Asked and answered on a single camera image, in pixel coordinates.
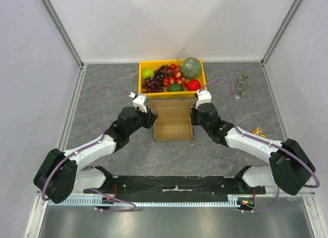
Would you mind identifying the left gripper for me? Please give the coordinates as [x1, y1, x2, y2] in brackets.
[127, 106, 158, 135]

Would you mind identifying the brown cardboard box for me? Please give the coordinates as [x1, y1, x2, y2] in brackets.
[149, 100, 193, 142]

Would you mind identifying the small clear snack wrapper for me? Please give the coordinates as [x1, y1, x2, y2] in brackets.
[173, 133, 183, 139]

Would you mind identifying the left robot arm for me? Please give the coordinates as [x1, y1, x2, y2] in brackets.
[33, 107, 158, 204]

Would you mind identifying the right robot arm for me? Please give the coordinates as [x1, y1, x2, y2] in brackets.
[190, 103, 316, 195]

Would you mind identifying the yellow plastic tray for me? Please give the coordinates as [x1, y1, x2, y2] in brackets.
[138, 57, 206, 99]

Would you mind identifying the red tomato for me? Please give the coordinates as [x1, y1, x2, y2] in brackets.
[187, 79, 201, 91]

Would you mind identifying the dark purple grape bunch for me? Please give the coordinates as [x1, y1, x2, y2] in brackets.
[141, 77, 164, 93]

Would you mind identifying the green avocado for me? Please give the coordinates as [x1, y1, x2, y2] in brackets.
[167, 84, 184, 92]

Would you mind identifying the clear glass bottle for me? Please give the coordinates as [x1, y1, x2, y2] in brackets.
[234, 73, 249, 99]

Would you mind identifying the green apple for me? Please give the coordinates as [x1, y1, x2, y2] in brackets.
[141, 69, 155, 79]

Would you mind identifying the green netted melon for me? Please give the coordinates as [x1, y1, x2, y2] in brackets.
[181, 57, 201, 79]

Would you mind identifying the red cherry bunch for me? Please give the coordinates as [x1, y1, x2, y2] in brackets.
[162, 64, 187, 89]

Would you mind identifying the yellow candy bag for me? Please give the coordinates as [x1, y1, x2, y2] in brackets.
[252, 127, 266, 137]

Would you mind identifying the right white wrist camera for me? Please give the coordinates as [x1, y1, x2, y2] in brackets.
[195, 89, 212, 109]

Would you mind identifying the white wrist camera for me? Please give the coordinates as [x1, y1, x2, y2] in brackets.
[129, 92, 148, 113]
[195, 89, 212, 109]

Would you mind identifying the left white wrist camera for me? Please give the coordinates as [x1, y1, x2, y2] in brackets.
[129, 92, 148, 113]

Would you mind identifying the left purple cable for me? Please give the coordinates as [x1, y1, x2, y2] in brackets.
[40, 85, 138, 213]

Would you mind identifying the purple cable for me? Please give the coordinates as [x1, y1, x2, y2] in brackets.
[198, 77, 320, 213]
[40, 85, 138, 213]

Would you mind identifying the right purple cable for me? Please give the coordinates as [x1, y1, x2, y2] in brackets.
[198, 77, 320, 213]

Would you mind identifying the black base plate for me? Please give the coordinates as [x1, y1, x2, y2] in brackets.
[98, 175, 266, 197]

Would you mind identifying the grey slotted cable duct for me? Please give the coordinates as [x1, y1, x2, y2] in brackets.
[47, 195, 254, 206]

